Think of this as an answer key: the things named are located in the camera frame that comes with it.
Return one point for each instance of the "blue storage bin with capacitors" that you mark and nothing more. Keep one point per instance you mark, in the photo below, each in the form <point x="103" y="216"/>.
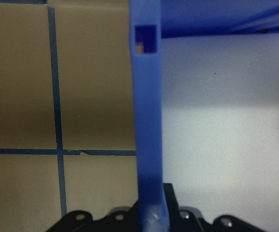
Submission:
<point x="146" y="96"/>

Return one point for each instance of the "white foam bin liner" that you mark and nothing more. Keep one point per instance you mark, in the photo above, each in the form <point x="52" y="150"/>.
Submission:
<point x="214" y="120"/>

